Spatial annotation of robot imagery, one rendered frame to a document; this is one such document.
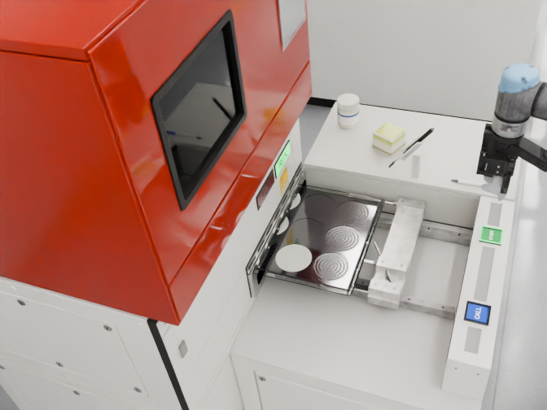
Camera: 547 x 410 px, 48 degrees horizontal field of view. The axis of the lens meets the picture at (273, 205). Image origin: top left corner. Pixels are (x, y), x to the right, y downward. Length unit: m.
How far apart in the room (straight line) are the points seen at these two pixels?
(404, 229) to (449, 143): 0.34
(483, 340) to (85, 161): 0.96
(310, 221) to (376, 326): 0.37
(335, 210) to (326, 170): 0.14
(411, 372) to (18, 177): 1.01
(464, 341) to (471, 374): 0.07
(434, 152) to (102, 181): 1.20
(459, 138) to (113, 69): 1.34
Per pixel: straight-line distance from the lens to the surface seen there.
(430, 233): 1.85
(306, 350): 1.61
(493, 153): 1.50
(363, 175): 1.85
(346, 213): 1.81
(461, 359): 1.45
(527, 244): 3.05
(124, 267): 1.12
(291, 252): 1.71
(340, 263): 1.68
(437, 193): 1.83
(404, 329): 1.65
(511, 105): 1.39
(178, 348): 1.33
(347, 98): 1.99
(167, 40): 0.97
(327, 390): 1.60
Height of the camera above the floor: 2.17
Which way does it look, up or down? 43 degrees down
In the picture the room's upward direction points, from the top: 7 degrees counter-clockwise
